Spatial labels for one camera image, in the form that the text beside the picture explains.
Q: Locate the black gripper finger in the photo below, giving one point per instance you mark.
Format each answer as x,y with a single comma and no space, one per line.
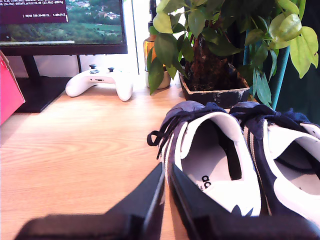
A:
190,200
147,200

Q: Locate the blue suede sneaker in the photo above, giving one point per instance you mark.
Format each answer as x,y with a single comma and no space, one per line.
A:
287,140
215,140

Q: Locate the red cardboard shoebox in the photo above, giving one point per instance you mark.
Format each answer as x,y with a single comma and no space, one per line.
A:
8,92

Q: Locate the black plant tray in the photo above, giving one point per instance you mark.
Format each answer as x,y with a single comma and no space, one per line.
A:
217,96

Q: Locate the white ceramic pot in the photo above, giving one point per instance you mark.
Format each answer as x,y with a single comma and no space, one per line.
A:
165,80

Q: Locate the white game controller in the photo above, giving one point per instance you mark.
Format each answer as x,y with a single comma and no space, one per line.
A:
100,80

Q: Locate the black monitor stand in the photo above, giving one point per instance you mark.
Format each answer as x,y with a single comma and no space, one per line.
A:
37,95

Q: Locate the amber pump bottle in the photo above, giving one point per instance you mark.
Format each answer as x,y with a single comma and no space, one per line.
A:
148,47

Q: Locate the teal pole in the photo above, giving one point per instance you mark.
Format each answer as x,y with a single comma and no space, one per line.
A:
281,77

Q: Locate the dark green potted plant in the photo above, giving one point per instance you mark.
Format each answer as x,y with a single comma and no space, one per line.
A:
197,21

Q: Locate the large black computer monitor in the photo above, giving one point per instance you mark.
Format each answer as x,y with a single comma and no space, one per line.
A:
95,25

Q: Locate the light green leafy plant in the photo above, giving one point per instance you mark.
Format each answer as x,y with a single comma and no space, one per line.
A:
287,27

